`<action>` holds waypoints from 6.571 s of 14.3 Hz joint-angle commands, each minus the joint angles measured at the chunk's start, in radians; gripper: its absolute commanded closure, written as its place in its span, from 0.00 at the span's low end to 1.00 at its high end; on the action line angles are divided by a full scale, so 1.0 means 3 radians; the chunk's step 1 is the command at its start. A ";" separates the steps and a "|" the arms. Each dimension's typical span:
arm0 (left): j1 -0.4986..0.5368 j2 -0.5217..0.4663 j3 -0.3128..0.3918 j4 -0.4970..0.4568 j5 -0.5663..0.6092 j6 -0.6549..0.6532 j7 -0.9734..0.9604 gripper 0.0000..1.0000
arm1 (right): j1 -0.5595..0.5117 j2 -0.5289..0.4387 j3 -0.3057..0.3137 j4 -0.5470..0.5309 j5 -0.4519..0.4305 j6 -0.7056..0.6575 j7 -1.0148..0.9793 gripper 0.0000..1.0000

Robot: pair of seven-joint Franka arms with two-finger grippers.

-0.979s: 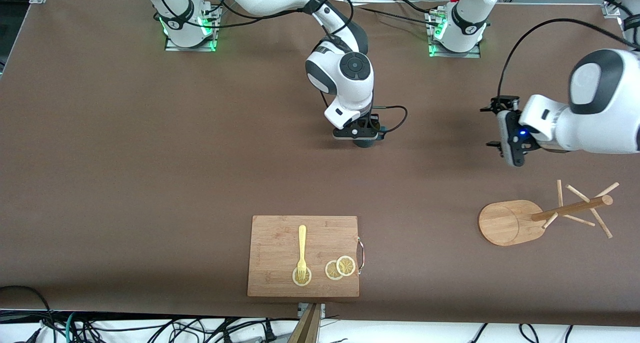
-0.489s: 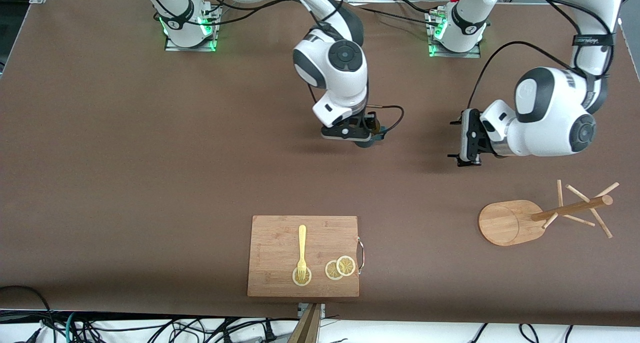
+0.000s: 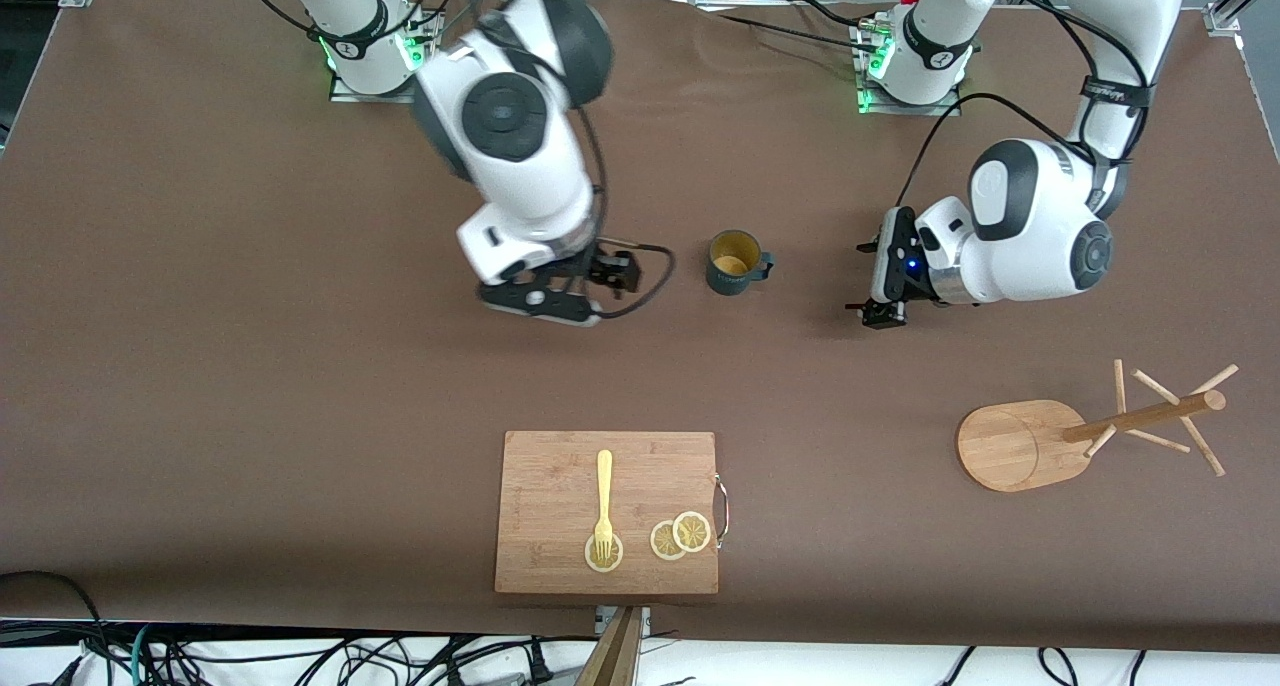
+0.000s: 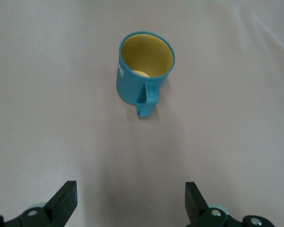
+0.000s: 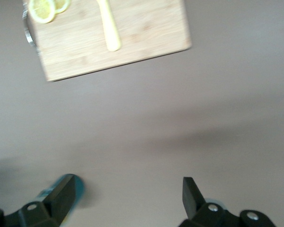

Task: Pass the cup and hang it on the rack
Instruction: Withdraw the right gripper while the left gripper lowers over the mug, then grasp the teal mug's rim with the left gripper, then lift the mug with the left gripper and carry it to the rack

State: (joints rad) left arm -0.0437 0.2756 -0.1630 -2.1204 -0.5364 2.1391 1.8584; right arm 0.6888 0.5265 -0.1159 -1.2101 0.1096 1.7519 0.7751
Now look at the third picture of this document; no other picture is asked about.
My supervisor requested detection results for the thick black floor cable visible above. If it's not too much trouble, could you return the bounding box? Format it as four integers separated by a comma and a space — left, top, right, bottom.
0, 570, 113, 686

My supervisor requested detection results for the bamboo cutting board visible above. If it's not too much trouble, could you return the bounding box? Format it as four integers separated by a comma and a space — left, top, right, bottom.
494, 431, 720, 596

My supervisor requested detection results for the black table cable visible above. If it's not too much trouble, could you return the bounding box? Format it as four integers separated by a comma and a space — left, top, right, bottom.
700, 8, 873, 51

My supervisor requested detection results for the yellow plastic fork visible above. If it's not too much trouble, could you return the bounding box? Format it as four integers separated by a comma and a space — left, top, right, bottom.
593, 450, 615, 565

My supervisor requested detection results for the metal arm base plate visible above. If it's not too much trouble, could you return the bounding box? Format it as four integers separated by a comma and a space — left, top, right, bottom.
852, 16, 967, 118
329, 6, 445, 105

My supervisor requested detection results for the wooden camera post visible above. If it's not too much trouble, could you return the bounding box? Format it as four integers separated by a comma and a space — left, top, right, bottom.
574, 606, 644, 686

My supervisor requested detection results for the wooden mug rack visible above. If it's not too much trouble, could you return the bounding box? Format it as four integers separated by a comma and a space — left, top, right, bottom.
957, 359, 1241, 494

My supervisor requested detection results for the teal mug yellow inside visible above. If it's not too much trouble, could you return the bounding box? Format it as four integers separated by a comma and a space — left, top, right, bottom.
705, 230, 777, 298

